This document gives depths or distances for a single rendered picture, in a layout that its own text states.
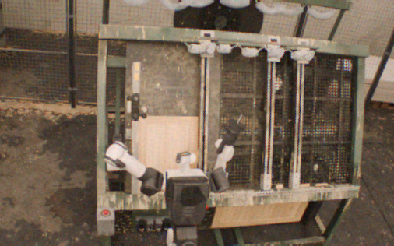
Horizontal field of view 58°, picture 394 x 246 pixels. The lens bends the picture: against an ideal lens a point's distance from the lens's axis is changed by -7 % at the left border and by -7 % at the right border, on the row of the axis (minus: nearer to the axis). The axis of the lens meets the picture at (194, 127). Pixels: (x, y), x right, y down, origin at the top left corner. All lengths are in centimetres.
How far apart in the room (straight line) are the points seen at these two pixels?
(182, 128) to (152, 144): 25
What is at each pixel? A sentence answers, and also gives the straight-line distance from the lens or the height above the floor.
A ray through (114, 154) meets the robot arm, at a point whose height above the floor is 152.
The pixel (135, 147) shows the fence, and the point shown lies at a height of 119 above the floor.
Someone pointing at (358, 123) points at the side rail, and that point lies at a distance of 344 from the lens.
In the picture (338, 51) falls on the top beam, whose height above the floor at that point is 188.
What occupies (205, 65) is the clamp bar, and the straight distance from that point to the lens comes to 284.
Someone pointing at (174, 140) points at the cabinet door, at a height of 122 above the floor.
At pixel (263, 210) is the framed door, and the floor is 45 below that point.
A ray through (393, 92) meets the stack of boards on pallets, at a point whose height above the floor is 35.
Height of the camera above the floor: 293
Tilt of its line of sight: 35 degrees down
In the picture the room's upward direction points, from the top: 10 degrees clockwise
